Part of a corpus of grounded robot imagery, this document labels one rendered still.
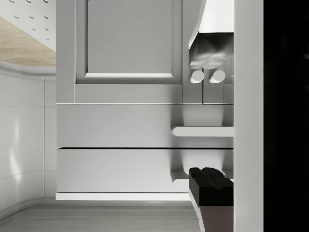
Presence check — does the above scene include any white cabinet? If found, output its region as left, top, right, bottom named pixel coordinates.
left=56, top=0, right=234, bottom=201

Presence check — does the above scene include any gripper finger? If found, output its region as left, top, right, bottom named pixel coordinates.
left=189, top=167, right=234, bottom=232
left=188, top=0, right=234, bottom=68

